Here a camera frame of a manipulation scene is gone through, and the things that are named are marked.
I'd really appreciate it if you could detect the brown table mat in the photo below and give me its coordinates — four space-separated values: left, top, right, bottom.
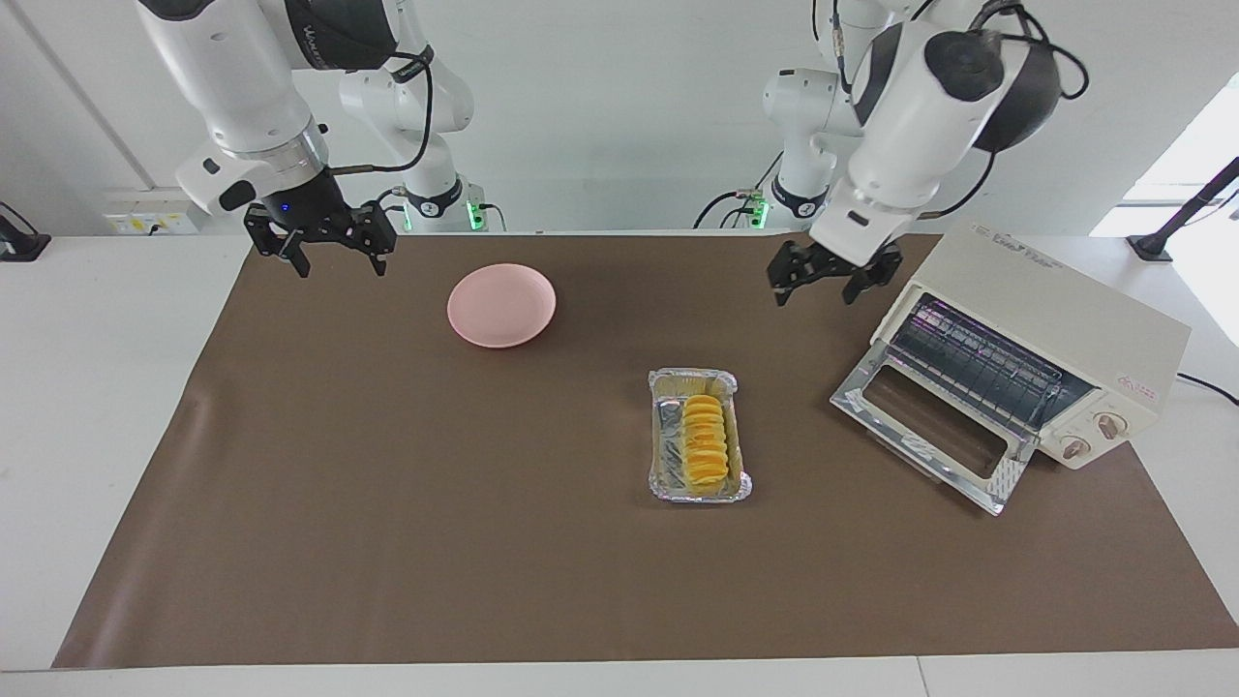
53 232 1239 669

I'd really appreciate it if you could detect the black base cable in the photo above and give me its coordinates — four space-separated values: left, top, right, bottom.
692 148 787 231
373 187 506 234

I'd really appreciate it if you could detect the black oven power cord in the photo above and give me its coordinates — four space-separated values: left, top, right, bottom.
1176 373 1239 406

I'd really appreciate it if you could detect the cream toaster oven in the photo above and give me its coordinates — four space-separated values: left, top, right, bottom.
871 225 1194 472

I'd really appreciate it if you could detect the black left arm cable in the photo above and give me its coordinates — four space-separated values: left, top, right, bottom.
910 0 1091 222

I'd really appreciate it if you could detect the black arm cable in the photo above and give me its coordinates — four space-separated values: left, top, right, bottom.
910 0 1091 222
329 48 435 175

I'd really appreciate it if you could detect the pink round plate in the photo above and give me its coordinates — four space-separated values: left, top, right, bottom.
446 263 559 349

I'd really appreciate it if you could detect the black left base cable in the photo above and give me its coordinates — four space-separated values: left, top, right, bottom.
692 148 787 231

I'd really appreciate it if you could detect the glass oven door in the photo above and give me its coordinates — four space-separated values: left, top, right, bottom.
831 344 1039 517

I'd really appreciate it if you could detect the short black desk mount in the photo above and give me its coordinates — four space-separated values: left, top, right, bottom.
0 201 51 262

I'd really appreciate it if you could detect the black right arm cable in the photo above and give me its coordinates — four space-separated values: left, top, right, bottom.
329 48 435 175

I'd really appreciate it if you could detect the aluminium foil baking tray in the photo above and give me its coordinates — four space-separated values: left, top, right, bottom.
647 367 753 504

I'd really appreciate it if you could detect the yellow ridged bread loaf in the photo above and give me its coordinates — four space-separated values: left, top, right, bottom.
680 394 731 488

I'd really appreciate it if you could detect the black right base cable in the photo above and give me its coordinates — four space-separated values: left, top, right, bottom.
373 187 506 234

